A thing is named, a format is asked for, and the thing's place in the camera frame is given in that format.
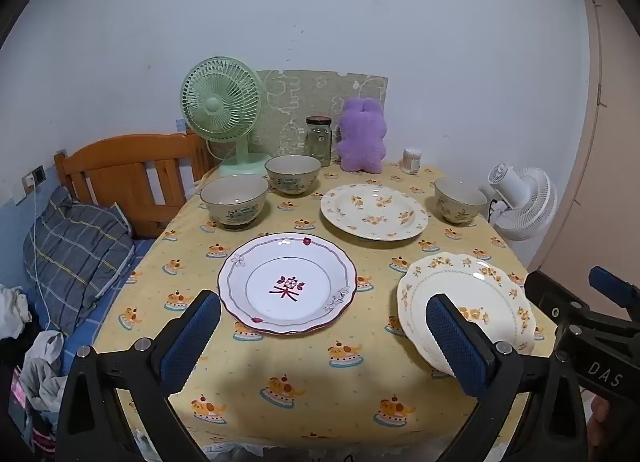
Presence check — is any grey bowl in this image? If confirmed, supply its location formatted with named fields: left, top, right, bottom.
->
left=200, top=174, right=270, bottom=230

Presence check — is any glass jar with dark lid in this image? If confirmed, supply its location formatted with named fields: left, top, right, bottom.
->
left=305, top=115, right=333, bottom=168

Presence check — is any white fan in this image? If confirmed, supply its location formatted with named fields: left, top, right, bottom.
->
left=480, top=164, right=558, bottom=243

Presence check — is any beige door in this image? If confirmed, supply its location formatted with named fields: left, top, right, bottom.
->
left=527, top=0, right=640, bottom=288

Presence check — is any grey plaid pillow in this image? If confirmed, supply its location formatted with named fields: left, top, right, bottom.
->
left=22, top=186, right=136, bottom=333

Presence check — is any grey white garment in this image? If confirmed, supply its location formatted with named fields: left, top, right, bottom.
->
left=20, top=331, right=68, bottom=413

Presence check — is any white cable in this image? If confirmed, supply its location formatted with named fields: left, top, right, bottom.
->
left=27, top=186, right=53, bottom=330

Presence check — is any beige bowl with green print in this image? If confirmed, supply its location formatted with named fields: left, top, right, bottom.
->
left=264, top=154, right=322, bottom=198

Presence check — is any person's right hand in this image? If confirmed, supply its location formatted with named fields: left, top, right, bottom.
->
left=587, top=394, right=631, bottom=462

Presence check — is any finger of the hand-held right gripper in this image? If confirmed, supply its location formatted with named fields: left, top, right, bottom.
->
left=524, top=269, right=640, bottom=343
left=589, top=266, right=640, bottom=304

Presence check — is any green table fan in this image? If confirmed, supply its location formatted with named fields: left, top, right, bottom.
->
left=180, top=56, right=273, bottom=178

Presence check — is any cream floral bowl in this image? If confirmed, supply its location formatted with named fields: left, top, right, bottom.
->
left=433, top=178, right=488, bottom=225

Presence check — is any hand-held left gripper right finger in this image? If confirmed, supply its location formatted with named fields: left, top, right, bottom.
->
left=426, top=293, right=588, bottom=462

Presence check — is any cotton swab container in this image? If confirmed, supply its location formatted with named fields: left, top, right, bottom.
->
left=401, top=147, right=423, bottom=175

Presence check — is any dark clothes pile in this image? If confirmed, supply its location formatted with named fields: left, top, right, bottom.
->
left=0, top=337, right=61, bottom=462

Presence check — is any scalloped cream floral plate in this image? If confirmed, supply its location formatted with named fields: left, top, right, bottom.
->
left=396, top=253, right=537, bottom=373

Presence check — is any yellow printed tablecloth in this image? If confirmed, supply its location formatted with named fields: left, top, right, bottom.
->
left=92, top=162, right=556, bottom=458

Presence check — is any white cloth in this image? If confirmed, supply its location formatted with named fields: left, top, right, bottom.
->
left=0, top=284, right=33, bottom=340

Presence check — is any purple plush toy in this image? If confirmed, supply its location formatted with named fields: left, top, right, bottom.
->
left=334, top=97, right=387, bottom=175

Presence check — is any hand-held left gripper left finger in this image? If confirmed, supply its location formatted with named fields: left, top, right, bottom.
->
left=56, top=289, right=222, bottom=462

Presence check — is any round cream floral plate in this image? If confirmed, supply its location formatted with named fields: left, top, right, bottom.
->
left=320, top=183, right=429, bottom=242

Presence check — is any green patterned board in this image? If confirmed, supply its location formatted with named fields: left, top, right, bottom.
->
left=247, top=69, right=390, bottom=163

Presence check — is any white plate with red print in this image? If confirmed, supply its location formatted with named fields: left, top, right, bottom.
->
left=217, top=233, right=358, bottom=335

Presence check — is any wooden headboard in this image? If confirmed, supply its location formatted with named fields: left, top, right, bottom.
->
left=54, top=132, right=216, bottom=238

